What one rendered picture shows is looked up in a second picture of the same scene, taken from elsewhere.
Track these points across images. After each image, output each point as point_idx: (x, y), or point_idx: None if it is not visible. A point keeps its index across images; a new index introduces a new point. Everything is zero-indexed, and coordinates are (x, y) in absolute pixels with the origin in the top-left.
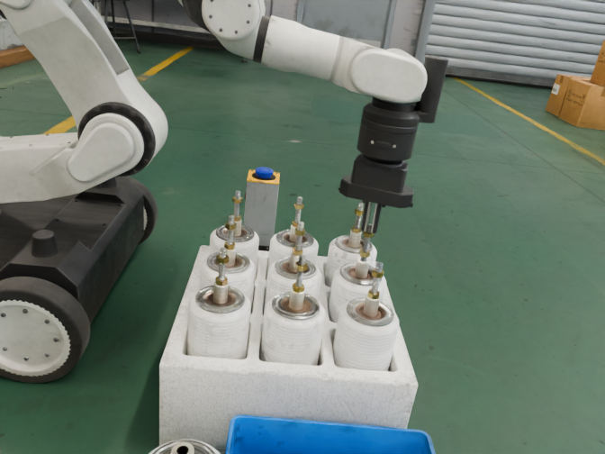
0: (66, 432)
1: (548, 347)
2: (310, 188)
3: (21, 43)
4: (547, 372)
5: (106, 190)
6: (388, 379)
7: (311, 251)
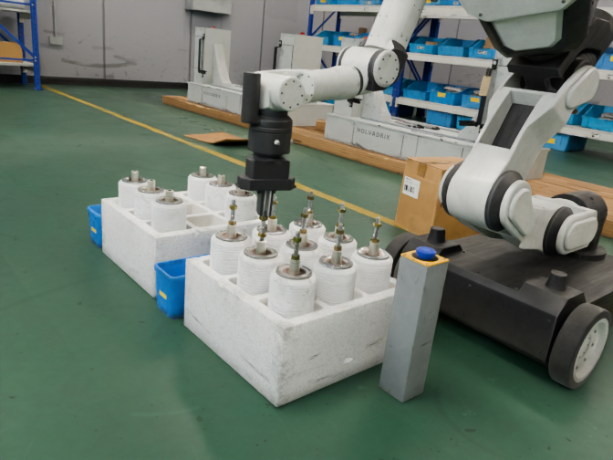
0: None
1: None
2: None
3: None
4: (51, 454)
5: (539, 282)
6: (203, 256)
7: (314, 263)
